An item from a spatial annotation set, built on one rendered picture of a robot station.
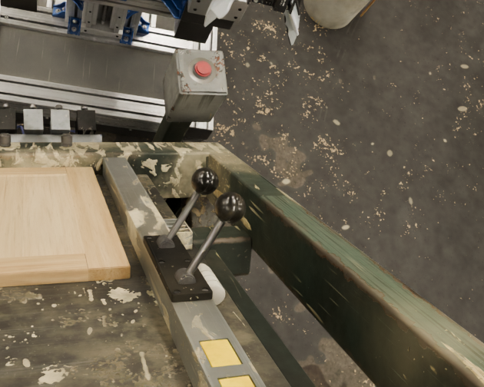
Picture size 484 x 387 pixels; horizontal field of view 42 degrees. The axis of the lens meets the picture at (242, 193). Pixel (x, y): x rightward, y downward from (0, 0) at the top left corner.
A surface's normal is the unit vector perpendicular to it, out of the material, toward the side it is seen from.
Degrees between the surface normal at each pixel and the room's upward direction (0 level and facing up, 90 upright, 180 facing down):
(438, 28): 0
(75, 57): 0
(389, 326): 90
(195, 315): 57
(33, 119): 0
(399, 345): 90
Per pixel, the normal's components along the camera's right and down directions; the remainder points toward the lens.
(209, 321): 0.07, -0.96
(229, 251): 0.31, 0.28
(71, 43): 0.29, -0.29
